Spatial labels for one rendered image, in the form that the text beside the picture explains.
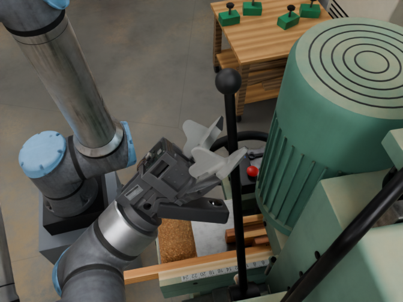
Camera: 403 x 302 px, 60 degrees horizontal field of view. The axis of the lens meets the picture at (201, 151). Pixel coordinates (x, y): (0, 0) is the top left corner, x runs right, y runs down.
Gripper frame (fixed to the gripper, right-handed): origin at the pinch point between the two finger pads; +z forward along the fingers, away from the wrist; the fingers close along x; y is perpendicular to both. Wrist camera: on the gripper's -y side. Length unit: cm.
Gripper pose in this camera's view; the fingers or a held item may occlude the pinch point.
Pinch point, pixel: (237, 132)
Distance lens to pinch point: 53.4
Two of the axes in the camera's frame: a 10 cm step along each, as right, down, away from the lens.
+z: 6.9, -7.1, -1.6
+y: -7.1, -6.1, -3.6
